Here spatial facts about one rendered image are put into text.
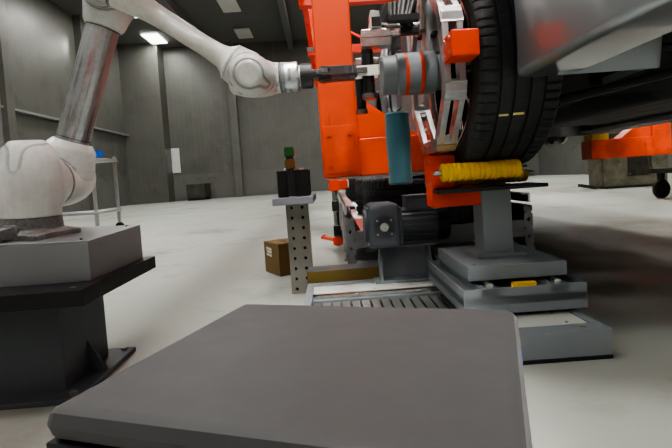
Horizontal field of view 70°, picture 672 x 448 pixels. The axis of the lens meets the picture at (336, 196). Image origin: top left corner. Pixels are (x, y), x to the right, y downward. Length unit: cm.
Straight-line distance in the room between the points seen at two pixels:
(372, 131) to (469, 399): 174
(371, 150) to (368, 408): 171
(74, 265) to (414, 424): 114
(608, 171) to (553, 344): 805
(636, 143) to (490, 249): 319
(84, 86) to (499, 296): 141
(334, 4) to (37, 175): 132
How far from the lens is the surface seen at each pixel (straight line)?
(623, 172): 946
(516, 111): 145
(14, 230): 153
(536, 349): 140
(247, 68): 125
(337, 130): 205
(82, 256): 139
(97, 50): 173
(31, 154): 154
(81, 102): 172
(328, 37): 213
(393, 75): 160
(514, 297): 151
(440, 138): 151
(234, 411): 43
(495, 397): 42
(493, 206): 166
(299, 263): 221
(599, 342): 146
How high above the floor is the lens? 52
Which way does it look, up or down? 2 degrees down
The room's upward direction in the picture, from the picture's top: 4 degrees counter-clockwise
